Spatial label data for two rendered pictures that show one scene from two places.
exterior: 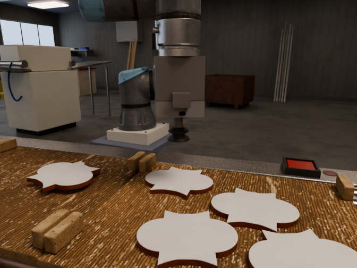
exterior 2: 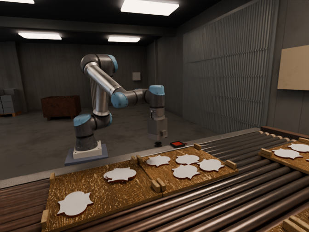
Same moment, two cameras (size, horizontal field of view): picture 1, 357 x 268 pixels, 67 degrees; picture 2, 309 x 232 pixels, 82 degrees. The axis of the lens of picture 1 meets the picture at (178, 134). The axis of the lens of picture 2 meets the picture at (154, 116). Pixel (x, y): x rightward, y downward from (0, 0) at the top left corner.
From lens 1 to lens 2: 0.67 m
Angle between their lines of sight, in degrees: 41
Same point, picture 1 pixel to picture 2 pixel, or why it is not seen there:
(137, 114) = (90, 140)
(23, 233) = (146, 193)
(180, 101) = (164, 133)
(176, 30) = (162, 111)
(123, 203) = (155, 173)
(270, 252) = (204, 166)
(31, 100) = not seen: outside the picture
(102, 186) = (138, 172)
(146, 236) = (179, 176)
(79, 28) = not seen: outside the picture
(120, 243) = (174, 181)
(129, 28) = not seen: outside the picture
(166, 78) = (159, 126)
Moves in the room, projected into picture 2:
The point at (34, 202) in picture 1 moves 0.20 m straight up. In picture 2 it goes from (128, 186) to (125, 142)
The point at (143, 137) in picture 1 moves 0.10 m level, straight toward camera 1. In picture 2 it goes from (99, 151) to (108, 154)
